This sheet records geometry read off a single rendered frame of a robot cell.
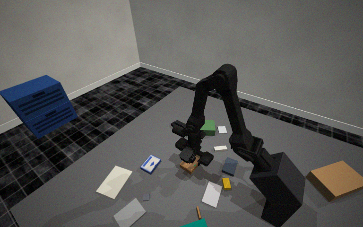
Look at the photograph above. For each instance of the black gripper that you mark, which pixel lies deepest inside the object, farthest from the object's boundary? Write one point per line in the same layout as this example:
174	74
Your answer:
205	157

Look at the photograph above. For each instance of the yellow rectangular block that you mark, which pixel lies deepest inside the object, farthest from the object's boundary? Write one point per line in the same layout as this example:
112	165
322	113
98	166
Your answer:
226	183

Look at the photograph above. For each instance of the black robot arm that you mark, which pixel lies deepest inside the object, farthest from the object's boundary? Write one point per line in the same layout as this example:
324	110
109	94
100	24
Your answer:
224	81

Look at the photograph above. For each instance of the wooden ball-in-hole puzzle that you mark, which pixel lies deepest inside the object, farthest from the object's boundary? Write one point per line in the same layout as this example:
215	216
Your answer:
189	168

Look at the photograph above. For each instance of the green box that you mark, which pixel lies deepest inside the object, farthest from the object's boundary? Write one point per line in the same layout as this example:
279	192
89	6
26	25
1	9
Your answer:
209	127

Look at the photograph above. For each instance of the white flat square block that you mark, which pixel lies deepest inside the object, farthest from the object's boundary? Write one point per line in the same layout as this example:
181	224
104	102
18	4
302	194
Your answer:
222	130

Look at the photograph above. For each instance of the white rectangular block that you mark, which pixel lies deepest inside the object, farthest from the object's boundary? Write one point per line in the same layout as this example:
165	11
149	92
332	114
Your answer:
220	148

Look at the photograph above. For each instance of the flat tan wooden box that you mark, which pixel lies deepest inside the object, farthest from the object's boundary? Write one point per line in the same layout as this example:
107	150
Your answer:
336	180

